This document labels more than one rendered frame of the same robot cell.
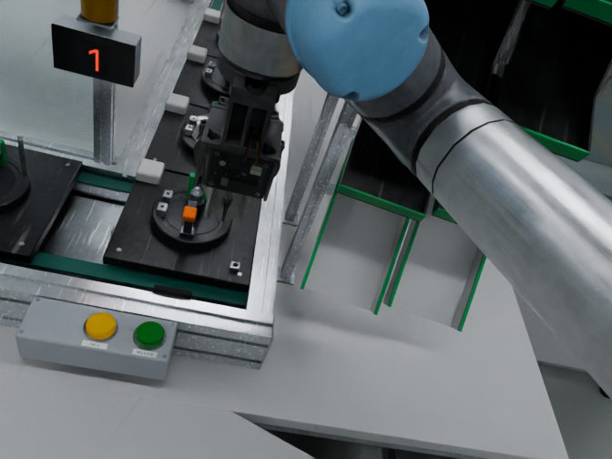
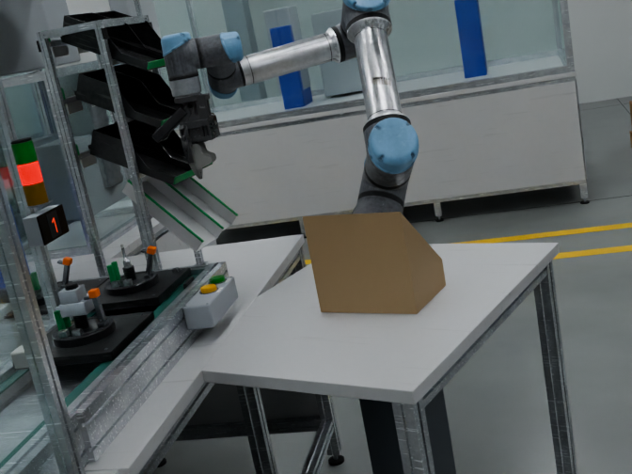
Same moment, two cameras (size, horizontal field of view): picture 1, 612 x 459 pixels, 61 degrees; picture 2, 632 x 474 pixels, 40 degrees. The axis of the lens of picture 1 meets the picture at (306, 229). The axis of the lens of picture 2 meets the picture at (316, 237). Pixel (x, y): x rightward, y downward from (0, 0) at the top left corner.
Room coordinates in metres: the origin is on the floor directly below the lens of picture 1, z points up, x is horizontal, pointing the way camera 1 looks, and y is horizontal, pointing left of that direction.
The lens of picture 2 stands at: (-0.82, 1.91, 1.57)
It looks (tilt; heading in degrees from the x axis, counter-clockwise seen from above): 14 degrees down; 298
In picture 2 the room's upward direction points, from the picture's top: 11 degrees counter-clockwise
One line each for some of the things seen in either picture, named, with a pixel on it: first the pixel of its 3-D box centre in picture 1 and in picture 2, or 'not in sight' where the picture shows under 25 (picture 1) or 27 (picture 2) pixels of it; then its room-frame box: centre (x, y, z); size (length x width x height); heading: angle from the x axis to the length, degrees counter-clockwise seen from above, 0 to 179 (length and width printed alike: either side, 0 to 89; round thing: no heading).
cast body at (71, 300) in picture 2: not in sight; (71, 298); (0.54, 0.52, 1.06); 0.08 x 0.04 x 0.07; 13
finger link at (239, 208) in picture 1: (241, 204); (205, 159); (0.41, 0.07, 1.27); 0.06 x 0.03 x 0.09; 13
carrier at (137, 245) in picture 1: (194, 204); (129, 271); (0.64, 0.20, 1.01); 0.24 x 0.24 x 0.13; 13
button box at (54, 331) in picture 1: (100, 338); (212, 302); (0.38, 0.22, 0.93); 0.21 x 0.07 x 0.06; 103
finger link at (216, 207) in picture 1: (213, 197); (201, 161); (0.40, 0.11, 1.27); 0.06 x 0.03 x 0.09; 13
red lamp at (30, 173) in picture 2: not in sight; (29, 173); (0.68, 0.40, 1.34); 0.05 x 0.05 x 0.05
